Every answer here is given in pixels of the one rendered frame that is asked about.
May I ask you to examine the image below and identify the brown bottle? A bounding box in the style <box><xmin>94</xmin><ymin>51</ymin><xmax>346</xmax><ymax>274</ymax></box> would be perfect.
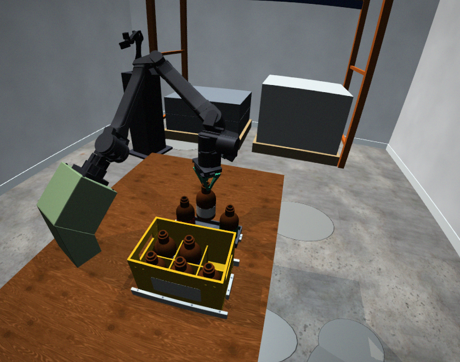
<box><xmin>197</xmin><ymin>263</ymin><xmax>222</xmax><ymax>281</ymax></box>
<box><xmin>179</xmin><ymin>235</ymin><xmax>202</xmax><ymax>265</ymax></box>
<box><xmin>219</xmin><ymin>205</ymin><xmax>239</xmax><ymax>238</ymax></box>
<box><xmin>196</xmin><ymin>183</ymin><xmax>216</xmax><ymax>222</ymax></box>
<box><xmin>144</xmin><ymin>251</ymin><xmax>167</xmax><ymax>268</ymax></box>
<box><xmin>176</xmin><ymin>196</ymin><xmax>195</xmax><ymax>224</ymax></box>
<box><xmin>154</xmin><ymin>230</ymin><xmax>177</xmax><ymax>259</ymax></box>
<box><xmin>171</xmin><ymin>256</ymin><xmax>194</xmax><ymax>275</ymax></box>

